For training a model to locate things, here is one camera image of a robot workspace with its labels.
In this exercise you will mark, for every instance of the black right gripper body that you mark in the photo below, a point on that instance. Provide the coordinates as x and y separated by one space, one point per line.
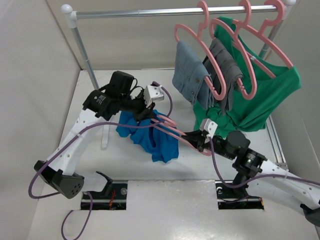
220 150

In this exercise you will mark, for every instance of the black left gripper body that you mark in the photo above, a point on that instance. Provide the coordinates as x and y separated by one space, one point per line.
132 104

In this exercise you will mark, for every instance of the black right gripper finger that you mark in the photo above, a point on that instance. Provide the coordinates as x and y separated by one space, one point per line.
201 147
193 137

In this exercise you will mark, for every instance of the pink plastic hanger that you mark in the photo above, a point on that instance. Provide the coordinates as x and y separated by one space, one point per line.
168 126

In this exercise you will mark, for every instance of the blue t shirt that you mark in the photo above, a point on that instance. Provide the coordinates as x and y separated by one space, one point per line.
161 146

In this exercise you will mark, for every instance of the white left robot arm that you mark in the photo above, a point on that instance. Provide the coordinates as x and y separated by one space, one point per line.
59 170

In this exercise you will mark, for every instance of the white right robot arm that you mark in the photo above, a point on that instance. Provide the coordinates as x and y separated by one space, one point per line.
257 176

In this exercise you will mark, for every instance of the green t shirt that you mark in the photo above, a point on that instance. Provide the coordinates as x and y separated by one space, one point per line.
250 115

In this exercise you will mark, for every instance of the pink hanger holding green shirt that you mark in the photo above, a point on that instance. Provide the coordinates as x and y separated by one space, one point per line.
249 59

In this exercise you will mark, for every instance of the light blue denim jeans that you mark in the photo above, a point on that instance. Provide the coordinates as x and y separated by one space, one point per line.
189 77

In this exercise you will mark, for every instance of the grey folded trousers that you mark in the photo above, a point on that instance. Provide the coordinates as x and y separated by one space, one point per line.
231 73

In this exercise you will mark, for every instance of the white metal clothes rack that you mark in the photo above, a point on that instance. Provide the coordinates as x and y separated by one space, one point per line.
73 16

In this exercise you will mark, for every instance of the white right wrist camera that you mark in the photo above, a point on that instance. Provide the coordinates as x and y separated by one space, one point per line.
208 127

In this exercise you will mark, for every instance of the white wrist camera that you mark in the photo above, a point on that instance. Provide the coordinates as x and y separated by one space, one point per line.
153 94
208 127

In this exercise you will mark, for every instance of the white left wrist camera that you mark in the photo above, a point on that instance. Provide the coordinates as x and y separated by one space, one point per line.
153 94

